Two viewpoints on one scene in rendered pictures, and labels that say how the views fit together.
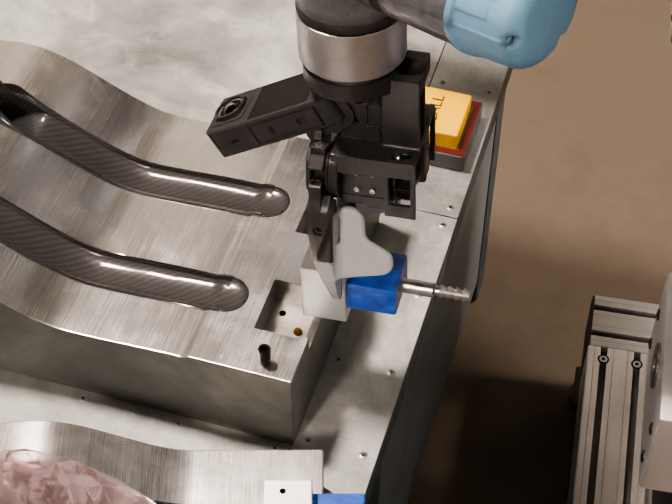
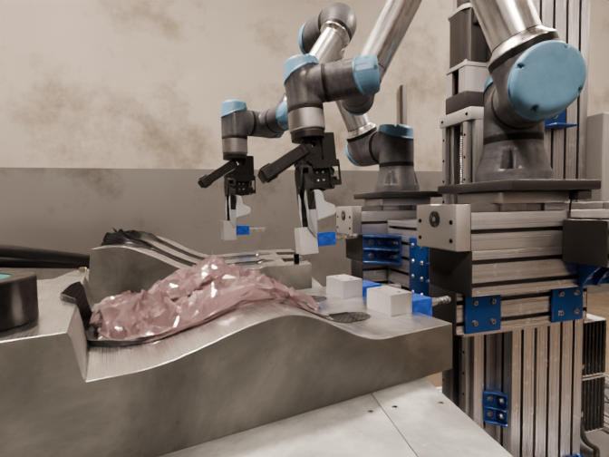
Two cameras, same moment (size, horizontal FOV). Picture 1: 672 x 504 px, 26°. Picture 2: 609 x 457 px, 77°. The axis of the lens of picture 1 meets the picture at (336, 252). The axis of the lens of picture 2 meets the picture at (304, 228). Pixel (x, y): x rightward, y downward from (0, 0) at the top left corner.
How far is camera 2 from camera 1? 0.91 m
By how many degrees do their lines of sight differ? 52
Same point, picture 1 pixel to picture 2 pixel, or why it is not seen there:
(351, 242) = (320, 202)
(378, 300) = (329, 238)
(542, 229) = not seen: hidden behind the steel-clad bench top
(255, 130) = (279, 162)
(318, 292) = (306, 239)
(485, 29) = (367, 65)
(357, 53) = (316, 113)
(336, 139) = (308, 161)
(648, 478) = (458, 243)
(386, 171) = (330, 163)
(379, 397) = not seen: hidden behind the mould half
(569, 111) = not seen: hidden behind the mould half
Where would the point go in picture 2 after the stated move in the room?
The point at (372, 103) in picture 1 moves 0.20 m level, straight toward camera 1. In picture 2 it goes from (318, 146) to (376, 127)
